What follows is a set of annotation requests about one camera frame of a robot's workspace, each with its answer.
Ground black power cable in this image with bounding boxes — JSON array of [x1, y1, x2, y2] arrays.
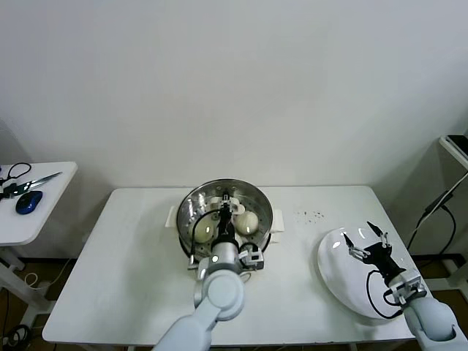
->
[[407, 204, 458, 257]]

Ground white side shelf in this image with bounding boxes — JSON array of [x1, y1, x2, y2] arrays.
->
[[437, 134, 468, 173]]

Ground black handled scissors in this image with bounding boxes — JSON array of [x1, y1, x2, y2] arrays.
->
[[0, 162, 64, 198]]

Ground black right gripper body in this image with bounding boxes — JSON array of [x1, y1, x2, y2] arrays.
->
[[361, 242, 407, 281]]

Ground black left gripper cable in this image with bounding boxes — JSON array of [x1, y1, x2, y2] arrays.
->
[[189, 210, 224, 257]]

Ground white floor cable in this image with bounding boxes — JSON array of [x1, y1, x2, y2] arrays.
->
[[23, 257, 76, 292]]

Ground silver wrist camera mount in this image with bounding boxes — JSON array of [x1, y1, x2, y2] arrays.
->
[[387, 268, 429, 306], [239, 243, 265, 272]]

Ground white oval plate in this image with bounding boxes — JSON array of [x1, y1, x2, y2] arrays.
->
[[317, 226, 415, 320]]

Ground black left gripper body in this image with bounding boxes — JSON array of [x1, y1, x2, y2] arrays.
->
[[215, 218, 238, 244]]

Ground blue computer mouse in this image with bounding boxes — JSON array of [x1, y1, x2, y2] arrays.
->
[[15, 189, 44, 215]]

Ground perforated steel steamer basket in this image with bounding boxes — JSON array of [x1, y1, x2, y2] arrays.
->
[[175, 178, 275, 266]]

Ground scattered dark crumbs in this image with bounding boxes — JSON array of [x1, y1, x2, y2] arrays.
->
[[295, 208, 327, 224]]

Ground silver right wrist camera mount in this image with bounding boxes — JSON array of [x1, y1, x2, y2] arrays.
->
[[387, 268, 429, 306]]

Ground white diagonal cable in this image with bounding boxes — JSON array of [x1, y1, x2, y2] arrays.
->
[[444, 179, 468, 200]]

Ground white steamed baozi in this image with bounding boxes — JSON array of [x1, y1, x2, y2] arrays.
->
[[192, 219, 217, 244], [233, 211, 260, 235]]

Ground white side table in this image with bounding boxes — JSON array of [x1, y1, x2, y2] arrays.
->
[[0, 161, 79, 316]]

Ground white electric cooker base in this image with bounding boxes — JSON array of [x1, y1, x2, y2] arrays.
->
[[166, 205, 286, 287]]

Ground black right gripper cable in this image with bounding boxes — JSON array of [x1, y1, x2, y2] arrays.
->
[[366, 269, 407, 320]]

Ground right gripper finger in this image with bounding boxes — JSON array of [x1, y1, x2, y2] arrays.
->
[[366, 221, 392, 250], [341, 234, 368, 260]]

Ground black power adapter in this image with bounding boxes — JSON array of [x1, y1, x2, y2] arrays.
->
[[423, 189, 455, 218]]

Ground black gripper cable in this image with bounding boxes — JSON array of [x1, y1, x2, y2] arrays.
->
[[189, 210, 224, 257], [366, 269, 407, 320]]

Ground black floor cables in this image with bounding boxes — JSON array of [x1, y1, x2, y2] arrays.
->
[[0, 323, 33, 349]]

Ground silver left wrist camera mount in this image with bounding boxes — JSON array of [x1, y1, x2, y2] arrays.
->
[[239, 243, 265, 272]]

